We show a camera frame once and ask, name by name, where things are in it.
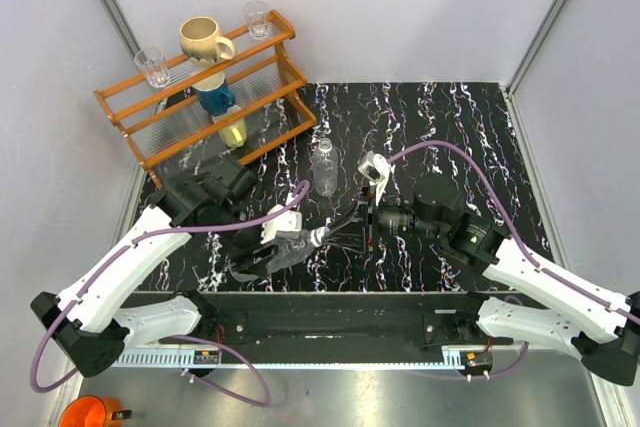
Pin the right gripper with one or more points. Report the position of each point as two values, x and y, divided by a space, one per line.
353 234

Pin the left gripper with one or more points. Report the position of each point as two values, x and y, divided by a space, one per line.
246 259

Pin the white bottle cap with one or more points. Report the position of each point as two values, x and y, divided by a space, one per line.
318 235

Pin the clear plastic bottle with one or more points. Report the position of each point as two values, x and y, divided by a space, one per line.
325 164
293 248

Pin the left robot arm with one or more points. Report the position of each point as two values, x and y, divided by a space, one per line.
87 320

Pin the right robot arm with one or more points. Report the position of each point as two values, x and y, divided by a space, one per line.
595 325

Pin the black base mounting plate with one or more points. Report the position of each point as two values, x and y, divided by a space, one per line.
424 320

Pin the yellow ceramic mug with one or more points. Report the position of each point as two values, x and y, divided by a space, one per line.
235 134

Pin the orange wooden shelf rack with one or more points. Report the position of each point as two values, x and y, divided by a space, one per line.
169 132

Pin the blue ceramic mug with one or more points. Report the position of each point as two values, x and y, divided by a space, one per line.
214 95

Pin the clear drinking glass left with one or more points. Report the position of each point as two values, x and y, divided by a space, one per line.
153 66

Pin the clear drinking glass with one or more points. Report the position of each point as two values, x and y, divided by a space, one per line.
153 66
256 14

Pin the beige ceramic mug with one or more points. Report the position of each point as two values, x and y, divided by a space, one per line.
203 42

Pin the orange cup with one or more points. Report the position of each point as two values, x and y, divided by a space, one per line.
94 411

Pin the clear drinking glass right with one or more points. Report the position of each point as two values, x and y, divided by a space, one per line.
256 14

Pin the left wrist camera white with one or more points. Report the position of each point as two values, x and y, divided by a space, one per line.
288 222

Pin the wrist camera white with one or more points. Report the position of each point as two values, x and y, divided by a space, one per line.
377 170
288 222

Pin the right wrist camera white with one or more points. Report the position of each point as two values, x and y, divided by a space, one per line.
377 170

